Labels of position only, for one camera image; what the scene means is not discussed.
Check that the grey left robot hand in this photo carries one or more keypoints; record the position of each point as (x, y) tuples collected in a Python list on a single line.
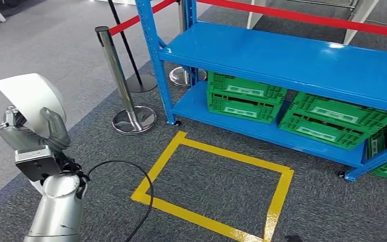
[(20, 138)]

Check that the white curved plastic part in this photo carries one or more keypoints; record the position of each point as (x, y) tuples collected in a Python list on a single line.
[(30, 97)]

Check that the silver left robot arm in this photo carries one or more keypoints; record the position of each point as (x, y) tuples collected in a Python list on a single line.
[(60, 213)]

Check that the blue metal shelf rack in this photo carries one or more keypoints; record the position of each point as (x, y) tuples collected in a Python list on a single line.
[(280, 56)]

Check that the black pole stand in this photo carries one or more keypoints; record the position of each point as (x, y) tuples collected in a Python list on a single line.
[(146, 83)]

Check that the red barrier belt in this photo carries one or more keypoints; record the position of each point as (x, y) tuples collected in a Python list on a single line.
[(140, 18), (313, 19)]

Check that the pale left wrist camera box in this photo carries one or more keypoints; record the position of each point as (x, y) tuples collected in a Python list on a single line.
[(38, 165)]

